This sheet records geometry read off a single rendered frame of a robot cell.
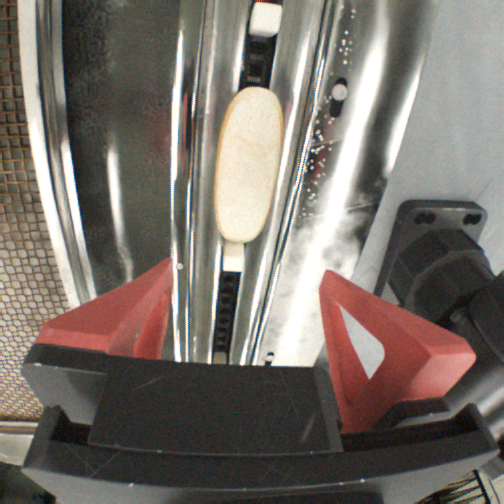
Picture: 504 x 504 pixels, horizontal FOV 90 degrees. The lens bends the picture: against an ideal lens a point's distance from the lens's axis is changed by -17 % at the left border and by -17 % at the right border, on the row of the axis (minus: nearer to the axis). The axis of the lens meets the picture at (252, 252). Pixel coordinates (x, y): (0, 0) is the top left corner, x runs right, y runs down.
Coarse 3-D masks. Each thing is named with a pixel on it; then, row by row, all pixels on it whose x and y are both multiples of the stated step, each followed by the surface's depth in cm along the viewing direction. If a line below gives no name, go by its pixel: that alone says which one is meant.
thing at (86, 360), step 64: (64, 320) 7; (128, 320) 7; (64, 384) 6; (128, 384) 5; (192, 384) 6; (256, 384) 6; (320, 384) 6; (128, 448) 4; (192, 448) 5; (256, 448) 5; (320, 448) 5
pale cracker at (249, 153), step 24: (240, 96) 15; (264, 96) 15; (240, 120) 16; (264, 120) 16; (240, 144) 16; (264, 144) 16; (216, 168) 17; (240, 168) 17; (264, 168) 17; (216, 192) 18; (240, 192) 18; (264, 192) 18; (216, 216) 19; (240, 216) 19; (264, 216) 19; (240, 240) 20
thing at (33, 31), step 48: (0, 48) 10; (48, 48) 10; (48, 96) 11; (48, 144) 12; (0, 192) 13; (48, 192) 14; (48, 240) 15; (0, 288) 16; (48, 288) 17; (0, 336) 18; (0, 432) 24
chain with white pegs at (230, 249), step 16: (256, 0) 14; (272, 0) 14; (256, 16) 12; (272, 16) 12; (256, 32) 13; (272, 32) 12; (256, 64) 16; (256, 80) 16; (224, 240) 21; (224, 256) 19; (240, 256) 19; (224, 272) 24; (224, 304) 26; (224, 320) 28; (224, 336) 28; (224, 352) 29
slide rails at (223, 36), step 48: (240, 0) 13; (288, 0) 13; (240, 48) 14; (288, 48) 14; (288, 96) 16; (288, 144) 17; (192, 192) 19; (192, 240) 21; (192, 288) 23; (240, 288) 23; (192, 336) 26; (240, 336) 27
